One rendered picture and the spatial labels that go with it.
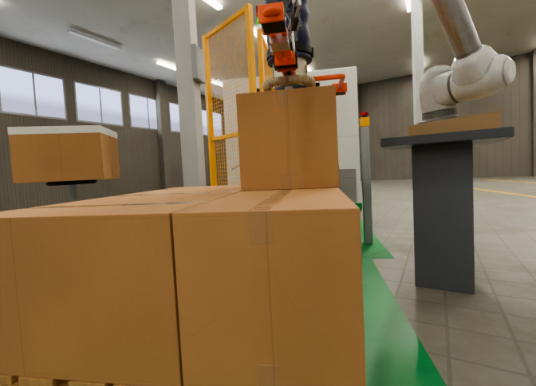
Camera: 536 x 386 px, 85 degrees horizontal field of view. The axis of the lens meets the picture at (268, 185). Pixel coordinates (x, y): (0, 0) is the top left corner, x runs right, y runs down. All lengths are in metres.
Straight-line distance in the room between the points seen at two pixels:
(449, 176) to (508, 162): 11.21
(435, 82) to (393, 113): 11.20
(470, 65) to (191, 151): 2.12
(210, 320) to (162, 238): 0.21
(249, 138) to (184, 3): 2.10
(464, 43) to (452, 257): 0.96
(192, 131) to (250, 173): 1.63
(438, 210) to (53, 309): 1.52
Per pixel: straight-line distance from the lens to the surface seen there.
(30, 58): 9.77
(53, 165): 2.65
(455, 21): 1.57
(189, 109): 2.83
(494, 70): 1.58
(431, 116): 1.70
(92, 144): 2.56
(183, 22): 3.08
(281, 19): 0.96
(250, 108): 1.24
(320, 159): 1.19
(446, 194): 1.64
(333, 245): 0.61
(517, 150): 12.86
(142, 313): 0.78
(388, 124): 12.85
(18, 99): 9.37
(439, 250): 1.68
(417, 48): 5.18
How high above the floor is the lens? 0.63
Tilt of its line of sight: 3 degrees down
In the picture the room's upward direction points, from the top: 3 degrees counter-clockwise
